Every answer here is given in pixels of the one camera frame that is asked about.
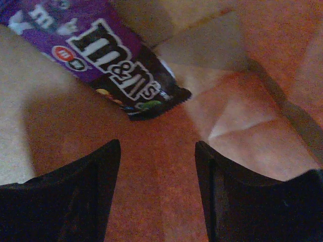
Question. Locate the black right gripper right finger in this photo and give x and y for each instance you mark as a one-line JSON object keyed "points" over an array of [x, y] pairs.
{"points": [[242, 205]]}

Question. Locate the red brown paper bag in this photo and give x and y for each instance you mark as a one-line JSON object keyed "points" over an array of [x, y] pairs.
{"points": [[255, 72]]}

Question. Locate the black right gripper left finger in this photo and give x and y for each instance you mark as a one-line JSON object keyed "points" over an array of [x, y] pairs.
{"points": [[71, 203]]}

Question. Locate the purple brown candy packet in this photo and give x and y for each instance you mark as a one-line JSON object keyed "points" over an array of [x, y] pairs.
{"points": [[90, 40]]}

